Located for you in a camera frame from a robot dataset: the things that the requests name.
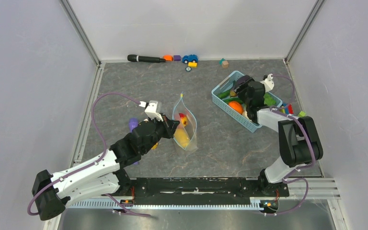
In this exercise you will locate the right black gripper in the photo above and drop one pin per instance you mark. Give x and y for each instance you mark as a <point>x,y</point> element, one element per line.
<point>240,87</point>

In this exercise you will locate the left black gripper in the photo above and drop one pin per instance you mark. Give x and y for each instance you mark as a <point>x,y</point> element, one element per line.
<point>169,125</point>

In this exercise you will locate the yellow toy mango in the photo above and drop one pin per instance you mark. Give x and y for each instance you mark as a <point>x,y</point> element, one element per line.
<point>182,138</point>

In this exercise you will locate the clear zip top bag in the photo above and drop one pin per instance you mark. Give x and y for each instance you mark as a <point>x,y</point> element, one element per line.
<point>191,128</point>

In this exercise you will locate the red toy apple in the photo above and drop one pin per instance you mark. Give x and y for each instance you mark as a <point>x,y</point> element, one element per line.
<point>183,118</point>

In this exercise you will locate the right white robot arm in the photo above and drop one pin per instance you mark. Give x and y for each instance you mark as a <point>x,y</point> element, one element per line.
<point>299,143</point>

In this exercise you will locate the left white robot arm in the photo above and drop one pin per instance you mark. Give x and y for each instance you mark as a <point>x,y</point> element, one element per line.
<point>102,174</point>

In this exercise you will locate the green toy cabbage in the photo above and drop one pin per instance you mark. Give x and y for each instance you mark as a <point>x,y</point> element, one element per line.
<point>269,100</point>

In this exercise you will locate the purple toy eggplant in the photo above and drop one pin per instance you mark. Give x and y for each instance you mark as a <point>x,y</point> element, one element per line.
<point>237,83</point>

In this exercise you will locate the purple toy cylinder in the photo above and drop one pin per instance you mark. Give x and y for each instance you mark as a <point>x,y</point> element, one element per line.
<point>133,123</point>

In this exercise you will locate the orange toy fruit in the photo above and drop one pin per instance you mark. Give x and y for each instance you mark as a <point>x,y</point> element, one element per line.
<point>236,106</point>

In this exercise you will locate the light blue plastic basket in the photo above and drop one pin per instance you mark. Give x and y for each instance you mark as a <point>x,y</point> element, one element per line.
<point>231,116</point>

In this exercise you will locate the green toy cucumber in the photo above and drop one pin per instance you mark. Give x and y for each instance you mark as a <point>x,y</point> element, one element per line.
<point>229,96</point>

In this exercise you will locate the multicolour block stack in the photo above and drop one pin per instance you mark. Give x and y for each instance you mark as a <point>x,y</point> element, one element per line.
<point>287,108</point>

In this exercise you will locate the teal and wood cubes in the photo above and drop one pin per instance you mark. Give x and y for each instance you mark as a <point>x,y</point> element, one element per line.
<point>224,63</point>

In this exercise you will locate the green small cube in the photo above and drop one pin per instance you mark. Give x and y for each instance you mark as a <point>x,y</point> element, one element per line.
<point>302,114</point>

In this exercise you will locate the yellow toy block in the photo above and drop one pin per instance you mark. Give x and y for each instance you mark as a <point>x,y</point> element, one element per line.
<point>192,64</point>

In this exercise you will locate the blue toy car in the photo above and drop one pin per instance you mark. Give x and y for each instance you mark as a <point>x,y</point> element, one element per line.
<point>190,58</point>

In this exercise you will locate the black microphone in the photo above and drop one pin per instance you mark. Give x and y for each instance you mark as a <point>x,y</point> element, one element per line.
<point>138,58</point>

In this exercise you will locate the orange toy block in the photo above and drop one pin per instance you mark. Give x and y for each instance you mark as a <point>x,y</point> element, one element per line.
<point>168,58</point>

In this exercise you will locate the purple toy block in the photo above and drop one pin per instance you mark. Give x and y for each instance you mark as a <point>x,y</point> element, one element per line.
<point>177,58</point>

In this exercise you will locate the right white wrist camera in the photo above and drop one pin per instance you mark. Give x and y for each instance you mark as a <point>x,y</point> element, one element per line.
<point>268,82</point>

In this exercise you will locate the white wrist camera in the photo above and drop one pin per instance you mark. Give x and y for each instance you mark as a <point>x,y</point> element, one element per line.
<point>268,82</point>
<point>152,110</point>

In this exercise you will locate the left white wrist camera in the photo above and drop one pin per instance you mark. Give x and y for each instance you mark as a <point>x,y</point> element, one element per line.
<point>152,110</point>

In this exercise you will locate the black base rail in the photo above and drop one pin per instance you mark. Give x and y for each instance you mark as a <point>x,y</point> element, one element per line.
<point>198,190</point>

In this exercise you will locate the white cable duct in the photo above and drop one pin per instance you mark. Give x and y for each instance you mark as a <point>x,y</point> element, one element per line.
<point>106,203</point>

